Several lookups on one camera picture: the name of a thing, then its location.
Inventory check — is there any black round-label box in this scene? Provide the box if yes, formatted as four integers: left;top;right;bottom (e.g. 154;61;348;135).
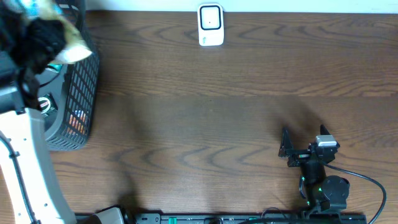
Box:
38;93;58;118

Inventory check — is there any white barcode scanner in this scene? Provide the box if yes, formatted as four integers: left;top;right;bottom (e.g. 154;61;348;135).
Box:
197;3;224;47

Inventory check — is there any grey plastic mesh basket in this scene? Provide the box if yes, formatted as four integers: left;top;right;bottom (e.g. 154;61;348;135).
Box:
37;0;100;151

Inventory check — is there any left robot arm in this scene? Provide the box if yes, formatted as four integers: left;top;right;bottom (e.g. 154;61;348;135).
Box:
1;1;127;223

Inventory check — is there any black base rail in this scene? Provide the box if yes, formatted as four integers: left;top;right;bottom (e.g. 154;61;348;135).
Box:
76;212;367;224

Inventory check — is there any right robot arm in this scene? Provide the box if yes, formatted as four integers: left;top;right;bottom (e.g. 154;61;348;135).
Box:
278;125;350;219

